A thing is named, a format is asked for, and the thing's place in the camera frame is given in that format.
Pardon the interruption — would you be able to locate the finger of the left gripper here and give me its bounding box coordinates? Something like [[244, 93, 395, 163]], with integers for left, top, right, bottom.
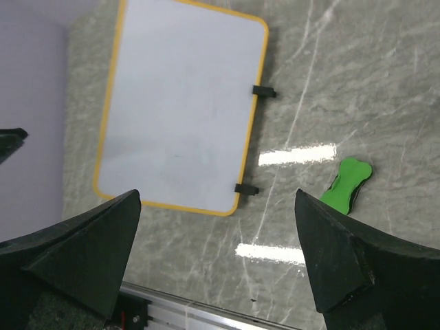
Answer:
[[0, 128, 28, 164]]

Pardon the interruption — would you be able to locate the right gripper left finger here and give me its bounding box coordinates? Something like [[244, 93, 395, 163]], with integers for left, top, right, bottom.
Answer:
[[1, 190, 142, 329]]

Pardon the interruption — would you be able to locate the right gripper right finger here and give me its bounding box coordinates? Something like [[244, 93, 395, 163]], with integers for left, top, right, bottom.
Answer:
[[295, 190, 439, 329]]

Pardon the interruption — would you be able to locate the green whiteboard eraser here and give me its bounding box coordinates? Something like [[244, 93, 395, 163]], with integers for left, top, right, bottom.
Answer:
[[320, 157, 373, 215]]

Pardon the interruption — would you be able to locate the white board with orange frame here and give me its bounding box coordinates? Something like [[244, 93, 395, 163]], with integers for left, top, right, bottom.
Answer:
[[93, 1, 275, 217]]

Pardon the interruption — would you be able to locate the aluminium mounting rail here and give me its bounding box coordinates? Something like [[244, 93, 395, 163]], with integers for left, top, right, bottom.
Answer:
[[104, 282, 290, 329]]

